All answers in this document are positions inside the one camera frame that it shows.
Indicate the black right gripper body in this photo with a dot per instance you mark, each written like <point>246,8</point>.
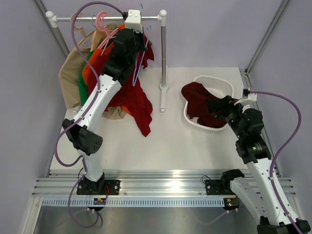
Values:
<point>233,116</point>

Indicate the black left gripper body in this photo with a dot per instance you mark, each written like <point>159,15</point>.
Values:
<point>139,46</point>

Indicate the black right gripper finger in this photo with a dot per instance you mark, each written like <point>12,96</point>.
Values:
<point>217,110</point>
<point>221,102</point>

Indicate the dark maroon t shirt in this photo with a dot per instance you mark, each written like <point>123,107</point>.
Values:
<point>196,95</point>

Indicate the light blue wire hanger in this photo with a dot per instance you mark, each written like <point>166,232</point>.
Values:
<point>139,62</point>

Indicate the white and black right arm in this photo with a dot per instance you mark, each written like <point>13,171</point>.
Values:
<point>270,208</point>

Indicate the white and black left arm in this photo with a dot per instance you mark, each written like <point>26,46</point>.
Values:
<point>81,129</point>

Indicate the pink plastic hanger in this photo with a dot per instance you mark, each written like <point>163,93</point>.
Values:
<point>109,30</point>

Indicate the orange t shirt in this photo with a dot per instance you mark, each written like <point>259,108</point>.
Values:
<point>131,98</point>

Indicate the red t shirt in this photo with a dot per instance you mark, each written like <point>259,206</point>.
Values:
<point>143,121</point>

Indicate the beige plastic hanger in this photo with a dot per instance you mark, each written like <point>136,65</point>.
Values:
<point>83,37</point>

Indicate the beige t shirt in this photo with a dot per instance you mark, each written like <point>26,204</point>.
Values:
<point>72,69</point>

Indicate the white perforated plastic basket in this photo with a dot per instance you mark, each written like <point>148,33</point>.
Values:
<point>217,87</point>

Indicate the white and chrome clothes rack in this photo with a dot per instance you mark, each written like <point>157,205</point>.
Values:
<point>162,18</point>

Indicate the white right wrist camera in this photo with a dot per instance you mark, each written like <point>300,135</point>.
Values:
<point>247,98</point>

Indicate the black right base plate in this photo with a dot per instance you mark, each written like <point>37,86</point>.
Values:
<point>231,200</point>

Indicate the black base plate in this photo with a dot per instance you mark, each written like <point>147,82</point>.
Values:
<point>231,200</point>
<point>100,189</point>

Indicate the left aluminium frame post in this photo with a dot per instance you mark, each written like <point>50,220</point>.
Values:
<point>49,17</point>

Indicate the aluminium table edge rail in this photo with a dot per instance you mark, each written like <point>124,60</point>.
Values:
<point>133,183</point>

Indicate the aluminium corner frame post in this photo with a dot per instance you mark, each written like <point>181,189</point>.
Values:
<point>269,31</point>

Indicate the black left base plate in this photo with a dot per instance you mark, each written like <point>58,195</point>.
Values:
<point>100,189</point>

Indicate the white slotted cable duct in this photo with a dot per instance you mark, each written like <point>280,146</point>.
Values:
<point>133,202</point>

